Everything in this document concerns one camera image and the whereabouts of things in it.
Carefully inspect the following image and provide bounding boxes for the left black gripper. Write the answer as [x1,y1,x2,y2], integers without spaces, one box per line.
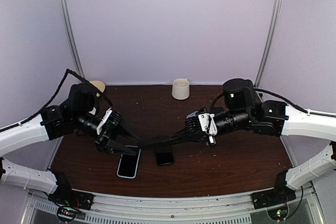
[73,110,142,156]

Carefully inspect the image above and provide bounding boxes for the lilac silicone phone case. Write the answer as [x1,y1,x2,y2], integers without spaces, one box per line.
[186,111,199,120]

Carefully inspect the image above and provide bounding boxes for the black phone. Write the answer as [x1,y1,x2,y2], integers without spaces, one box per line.
[138,136,178,150]
[154,146,175,166]

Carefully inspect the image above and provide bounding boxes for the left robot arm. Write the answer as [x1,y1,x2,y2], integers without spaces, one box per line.
[1,82,140,205]

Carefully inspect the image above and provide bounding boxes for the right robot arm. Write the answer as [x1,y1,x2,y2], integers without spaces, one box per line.
[169,78,335,204]

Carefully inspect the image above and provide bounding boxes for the phone in light-blue case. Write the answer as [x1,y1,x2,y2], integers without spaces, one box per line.
[117,145,141,179]

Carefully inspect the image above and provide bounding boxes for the cream textured mug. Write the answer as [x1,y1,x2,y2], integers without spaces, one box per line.
[172,78,190,100]

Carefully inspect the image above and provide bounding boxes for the beige ceramic plate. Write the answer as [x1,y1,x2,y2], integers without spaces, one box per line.
[90,80,106,93]

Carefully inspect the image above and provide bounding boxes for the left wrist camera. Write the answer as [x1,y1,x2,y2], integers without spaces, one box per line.
[96,108,123,137]

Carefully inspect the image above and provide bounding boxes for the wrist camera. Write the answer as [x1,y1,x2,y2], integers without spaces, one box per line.
[96,108,123,137]
[185,107,218,137]

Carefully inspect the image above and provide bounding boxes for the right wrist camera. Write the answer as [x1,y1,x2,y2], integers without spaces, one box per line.
[185,107,218,137]

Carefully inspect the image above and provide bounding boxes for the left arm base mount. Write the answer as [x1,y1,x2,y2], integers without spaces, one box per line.
[48,190,94,210]

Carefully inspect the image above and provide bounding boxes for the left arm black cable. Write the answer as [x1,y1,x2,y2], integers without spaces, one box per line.
[0,68,113,130]

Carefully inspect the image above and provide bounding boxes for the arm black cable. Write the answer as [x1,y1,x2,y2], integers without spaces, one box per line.
[254,89,336,119]
[0,68,113,130]

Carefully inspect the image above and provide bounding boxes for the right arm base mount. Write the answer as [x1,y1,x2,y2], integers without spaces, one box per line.
[251,189,297,209]

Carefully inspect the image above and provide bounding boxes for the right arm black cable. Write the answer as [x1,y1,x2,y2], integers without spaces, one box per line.
[254,89,336,119]

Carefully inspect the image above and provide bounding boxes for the left aluminium corner post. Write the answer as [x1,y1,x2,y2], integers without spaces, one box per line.
[60,0,85,77]

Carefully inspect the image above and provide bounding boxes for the aluminium corner post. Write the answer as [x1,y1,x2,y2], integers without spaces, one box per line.
[255,0,283,88]
[60,0,85,77]

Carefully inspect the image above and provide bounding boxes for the right aluminium corner post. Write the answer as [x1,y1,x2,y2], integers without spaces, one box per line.
[255,0,283,88]

